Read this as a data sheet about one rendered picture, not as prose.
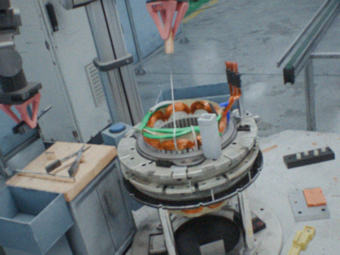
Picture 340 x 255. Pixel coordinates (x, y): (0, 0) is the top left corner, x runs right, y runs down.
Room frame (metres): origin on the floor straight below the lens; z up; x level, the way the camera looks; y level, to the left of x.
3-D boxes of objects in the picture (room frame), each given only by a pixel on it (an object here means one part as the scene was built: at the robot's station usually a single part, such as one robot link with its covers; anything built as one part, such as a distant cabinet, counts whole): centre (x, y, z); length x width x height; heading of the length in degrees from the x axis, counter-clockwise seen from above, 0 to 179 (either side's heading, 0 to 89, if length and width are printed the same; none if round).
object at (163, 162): (0.80, 0.03, 1.10); 0.03 x 0.01 x 0.01; 56
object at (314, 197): (0.98, -0.34, 0.80); 0.07 x 0.05 x 0.01; 171
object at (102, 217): (0.96, 0.28, 0.91); 0.19 x 0.19 x 0.26; 59
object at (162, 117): (0.97, 0.03, 1.12); 0.06 x 0.02 x 0.04; 146
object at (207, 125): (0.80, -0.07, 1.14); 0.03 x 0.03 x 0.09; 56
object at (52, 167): (0.92, 0.28, 1.09); 0.04 x 0.01 x 0.02; 134
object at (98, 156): (0.96, 0.28, 1.05); 0.20 x 0.19 x 0.02; 149
